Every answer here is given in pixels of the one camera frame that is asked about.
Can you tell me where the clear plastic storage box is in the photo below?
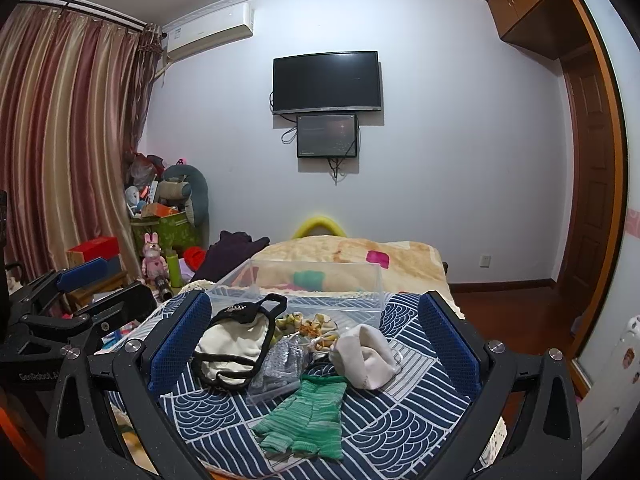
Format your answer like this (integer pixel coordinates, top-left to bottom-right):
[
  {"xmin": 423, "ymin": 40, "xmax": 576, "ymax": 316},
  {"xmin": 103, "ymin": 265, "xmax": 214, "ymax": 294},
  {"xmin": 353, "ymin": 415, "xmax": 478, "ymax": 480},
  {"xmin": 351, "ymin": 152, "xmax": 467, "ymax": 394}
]
[{"xmin": 207, "ymin": 259, "xmax": 385, "ymax": 332}]

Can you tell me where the white sock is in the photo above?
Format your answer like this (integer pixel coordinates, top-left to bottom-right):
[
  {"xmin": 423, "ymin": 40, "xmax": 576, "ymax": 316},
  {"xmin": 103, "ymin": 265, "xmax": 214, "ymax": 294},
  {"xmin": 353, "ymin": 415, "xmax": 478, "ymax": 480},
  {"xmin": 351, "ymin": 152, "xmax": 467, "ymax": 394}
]
[{"xmin": 329, "ymin": 324, "xmax": 402, "ymax": 390}]

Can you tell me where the green bottle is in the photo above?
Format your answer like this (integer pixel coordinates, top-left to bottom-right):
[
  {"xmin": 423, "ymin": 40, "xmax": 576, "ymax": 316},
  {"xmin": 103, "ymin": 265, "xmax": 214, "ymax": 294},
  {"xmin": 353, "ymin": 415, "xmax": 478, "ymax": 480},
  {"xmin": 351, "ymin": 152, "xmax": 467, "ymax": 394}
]
[{"xmin": 165, "ymin": 249, "xmax": 183, "ymax": 288}]

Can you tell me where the grey green plush toy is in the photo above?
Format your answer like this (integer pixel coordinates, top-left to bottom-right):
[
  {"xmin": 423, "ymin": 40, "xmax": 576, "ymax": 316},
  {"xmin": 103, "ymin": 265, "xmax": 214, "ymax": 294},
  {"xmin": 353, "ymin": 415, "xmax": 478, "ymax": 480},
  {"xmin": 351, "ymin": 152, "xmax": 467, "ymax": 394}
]
[{"xmin": 155, "ymin": 164, "xmax": 208, "ymax": 228}]

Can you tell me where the pink rabbit figure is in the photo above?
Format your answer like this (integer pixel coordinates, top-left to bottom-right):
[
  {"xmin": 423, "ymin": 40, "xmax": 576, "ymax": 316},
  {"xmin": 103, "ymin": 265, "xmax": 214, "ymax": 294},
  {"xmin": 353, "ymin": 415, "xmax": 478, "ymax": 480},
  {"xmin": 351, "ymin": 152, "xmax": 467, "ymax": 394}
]
[{"xmin": 141, "ymin": 232, "xmax": 168, "ymax": 285}]

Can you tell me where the beige fleece blanket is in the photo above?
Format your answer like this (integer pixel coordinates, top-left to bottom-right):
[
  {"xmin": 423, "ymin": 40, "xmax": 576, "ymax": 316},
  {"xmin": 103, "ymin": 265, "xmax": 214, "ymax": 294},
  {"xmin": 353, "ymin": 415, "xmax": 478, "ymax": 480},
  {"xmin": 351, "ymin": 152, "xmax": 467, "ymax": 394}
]
[{"xmin": 251, "ymin": 235, "xmax": 452, "ymax": 301}]

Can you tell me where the black and white cloth bag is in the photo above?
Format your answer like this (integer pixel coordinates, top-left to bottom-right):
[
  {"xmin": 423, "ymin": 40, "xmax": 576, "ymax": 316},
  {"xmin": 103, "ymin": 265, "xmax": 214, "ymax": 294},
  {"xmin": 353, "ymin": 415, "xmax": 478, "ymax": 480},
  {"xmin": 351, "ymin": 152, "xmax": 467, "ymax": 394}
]
[{"xmin": 191, "ymin": 294, "xmax": 288, "ymax": 390}]

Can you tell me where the silver glitter plastic bag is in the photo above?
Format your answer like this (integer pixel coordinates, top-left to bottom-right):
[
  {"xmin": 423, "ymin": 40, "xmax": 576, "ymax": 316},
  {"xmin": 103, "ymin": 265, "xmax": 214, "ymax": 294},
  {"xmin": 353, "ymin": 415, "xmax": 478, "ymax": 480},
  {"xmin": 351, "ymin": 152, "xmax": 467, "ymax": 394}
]
[{"xmin": 247, "ymin": 334, "xmax": 310, "ymax": 405}]

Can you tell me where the black wall television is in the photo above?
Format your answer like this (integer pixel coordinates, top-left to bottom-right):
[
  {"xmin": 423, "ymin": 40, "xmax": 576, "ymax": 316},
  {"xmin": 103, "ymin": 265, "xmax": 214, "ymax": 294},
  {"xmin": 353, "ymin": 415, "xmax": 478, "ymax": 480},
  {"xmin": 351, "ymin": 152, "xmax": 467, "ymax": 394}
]
[{"xmin": 272, "ymin": 51, "xmax": 383, "ymax": 115}]

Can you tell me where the red plush item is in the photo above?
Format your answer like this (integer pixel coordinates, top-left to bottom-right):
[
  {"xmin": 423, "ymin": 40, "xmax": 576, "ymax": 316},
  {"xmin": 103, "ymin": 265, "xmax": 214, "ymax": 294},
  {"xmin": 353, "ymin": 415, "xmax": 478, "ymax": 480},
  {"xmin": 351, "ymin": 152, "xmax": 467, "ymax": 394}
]
[{"xmin": 183, "ymin": 246, "xmax": 206, "ymax": 272}]

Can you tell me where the small black wall monitor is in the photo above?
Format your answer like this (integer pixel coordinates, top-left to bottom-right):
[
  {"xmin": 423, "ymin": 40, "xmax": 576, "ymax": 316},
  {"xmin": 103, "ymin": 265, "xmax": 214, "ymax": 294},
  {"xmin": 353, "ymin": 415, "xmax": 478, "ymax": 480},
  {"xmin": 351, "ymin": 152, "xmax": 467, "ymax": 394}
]
[{"xmin": 296, "ymin": 113, "xmax": 359, "ymax": 159}]

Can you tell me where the dark purple clothing pile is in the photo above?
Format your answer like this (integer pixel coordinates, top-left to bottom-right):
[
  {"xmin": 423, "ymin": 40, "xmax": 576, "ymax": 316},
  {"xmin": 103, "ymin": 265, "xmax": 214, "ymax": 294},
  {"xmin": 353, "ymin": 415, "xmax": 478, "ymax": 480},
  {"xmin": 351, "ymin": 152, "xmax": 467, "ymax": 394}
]
[{"xmin": 191, "ymin": 231, "xmax": 270, "ymax": 282}]

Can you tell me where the brown wooden door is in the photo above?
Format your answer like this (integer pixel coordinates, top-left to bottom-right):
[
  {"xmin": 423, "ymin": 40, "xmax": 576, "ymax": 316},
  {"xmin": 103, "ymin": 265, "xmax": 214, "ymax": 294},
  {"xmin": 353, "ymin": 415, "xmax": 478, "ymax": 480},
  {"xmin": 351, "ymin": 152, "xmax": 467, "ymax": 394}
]
[{"xmin": 556, "ymin": 0, "xmax": 629, "ymax": 361}]

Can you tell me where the floral patterned scrunchie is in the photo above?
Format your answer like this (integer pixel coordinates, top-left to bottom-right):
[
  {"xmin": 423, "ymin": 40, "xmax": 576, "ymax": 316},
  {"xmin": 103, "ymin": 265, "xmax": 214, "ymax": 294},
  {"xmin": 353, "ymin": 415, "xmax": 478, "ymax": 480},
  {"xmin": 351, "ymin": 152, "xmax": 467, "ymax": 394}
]
[{"xmin": 276, "ymin": 312, "xmax": 340, "ymax": 352}]

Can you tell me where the white wardrobe sliding door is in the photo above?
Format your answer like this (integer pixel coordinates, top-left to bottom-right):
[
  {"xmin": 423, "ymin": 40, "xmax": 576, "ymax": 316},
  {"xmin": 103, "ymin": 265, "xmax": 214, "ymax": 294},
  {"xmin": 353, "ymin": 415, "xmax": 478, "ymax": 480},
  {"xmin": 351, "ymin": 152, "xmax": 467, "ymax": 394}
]
[{"xmin": 569, "ymin": 0, "xmax": 640, "ymax": 461}]

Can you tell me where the striped red gold curtain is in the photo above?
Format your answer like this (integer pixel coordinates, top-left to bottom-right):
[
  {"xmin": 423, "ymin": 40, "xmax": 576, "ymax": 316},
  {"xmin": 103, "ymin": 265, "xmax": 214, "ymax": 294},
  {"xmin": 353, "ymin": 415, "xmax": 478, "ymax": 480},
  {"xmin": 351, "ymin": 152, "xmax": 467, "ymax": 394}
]
[{"xmin": 1, "ymin": 3, "xmax": 162, "ymax": 278}]

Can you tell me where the blue patterned tablecloth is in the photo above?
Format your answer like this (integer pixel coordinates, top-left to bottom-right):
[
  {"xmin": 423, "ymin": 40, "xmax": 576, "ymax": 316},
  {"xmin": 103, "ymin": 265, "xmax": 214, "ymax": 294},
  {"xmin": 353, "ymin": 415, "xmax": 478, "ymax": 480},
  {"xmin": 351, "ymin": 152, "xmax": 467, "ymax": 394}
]
[{"xmin": 160, "ymin": 292, "xmax": 471, "ymax": 479}]

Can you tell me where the white air conditioner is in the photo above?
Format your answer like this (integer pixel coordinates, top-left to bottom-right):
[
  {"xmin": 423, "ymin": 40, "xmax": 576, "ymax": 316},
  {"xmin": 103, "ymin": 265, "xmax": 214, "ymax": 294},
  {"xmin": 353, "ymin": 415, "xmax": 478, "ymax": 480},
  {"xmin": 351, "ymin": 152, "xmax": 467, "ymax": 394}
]
[{"xmin": 166, "ymin": 2, "xmax": 254, "ymax": 62}]

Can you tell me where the yellow foam headrest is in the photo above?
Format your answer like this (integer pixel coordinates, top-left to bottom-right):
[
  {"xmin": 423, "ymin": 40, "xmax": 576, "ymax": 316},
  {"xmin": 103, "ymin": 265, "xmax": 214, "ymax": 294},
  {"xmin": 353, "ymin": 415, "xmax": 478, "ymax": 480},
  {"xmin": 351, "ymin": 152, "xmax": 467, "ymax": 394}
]
[{"xmin": 292, "ymin": 216, "xmax": 347, "ymax": 240}]

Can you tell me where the green cardboard box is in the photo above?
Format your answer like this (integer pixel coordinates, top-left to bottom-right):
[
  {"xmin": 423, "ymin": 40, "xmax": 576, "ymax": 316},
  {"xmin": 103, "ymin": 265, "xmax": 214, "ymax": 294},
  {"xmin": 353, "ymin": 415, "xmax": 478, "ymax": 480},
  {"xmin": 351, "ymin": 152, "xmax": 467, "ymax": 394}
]
[{"xmin": 130, "ymin": 212, "xmax": 201, "ymax": 257}]

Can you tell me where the wooden overhead cabinet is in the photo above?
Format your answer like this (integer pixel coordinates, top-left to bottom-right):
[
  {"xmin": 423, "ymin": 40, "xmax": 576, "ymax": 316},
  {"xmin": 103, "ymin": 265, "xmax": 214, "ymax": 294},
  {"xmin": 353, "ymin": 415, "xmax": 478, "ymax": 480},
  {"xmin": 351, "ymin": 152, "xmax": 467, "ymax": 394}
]
[{"xmin": 488, "ymin": 0, "xmax": 590, "ymax": 60}]

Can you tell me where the red box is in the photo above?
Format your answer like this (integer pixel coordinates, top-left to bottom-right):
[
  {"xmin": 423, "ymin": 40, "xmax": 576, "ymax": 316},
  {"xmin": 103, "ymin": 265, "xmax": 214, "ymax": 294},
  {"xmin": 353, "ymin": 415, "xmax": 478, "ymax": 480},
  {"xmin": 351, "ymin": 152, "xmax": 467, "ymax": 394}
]
[{"xmin": 66, "ymin": 236, "xmax": 120, "ymax": 268}]

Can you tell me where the green knitted glove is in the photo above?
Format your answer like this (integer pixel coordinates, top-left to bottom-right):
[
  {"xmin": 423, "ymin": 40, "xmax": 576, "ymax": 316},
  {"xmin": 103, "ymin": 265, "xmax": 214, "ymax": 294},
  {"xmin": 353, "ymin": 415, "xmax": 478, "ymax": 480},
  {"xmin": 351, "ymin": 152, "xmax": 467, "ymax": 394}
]
[{"xmin": 253, "ymin": 375, "xmax": 348, "ymax": 460}]

